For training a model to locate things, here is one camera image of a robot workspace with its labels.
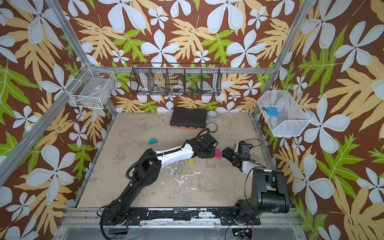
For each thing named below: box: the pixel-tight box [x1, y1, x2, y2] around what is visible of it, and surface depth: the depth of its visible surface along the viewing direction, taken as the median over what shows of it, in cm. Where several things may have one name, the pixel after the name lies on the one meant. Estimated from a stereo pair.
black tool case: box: [170, 107, 207, 130], surface depth 115 cm
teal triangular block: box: [148, 138, 158, 145], surface depth 105 cm
